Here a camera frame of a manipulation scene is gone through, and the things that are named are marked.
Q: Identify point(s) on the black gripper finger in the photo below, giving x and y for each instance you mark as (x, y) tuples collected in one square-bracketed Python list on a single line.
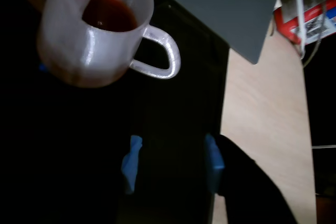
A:
[(244, 187), (131, 166)]

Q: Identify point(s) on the translucent pink gooseneck kettle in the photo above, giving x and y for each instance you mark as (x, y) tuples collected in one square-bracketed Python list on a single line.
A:
[(65, 51)]

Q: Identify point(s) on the dark red tea liquid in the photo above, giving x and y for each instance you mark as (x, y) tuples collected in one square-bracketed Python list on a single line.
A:
[(110, 14)]

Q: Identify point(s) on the red cereal box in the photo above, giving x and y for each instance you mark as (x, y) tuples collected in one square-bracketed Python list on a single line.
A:
[(286, 27)]

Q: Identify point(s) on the grey backdrop board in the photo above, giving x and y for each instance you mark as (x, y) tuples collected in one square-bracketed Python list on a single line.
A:
[(223, 11)]

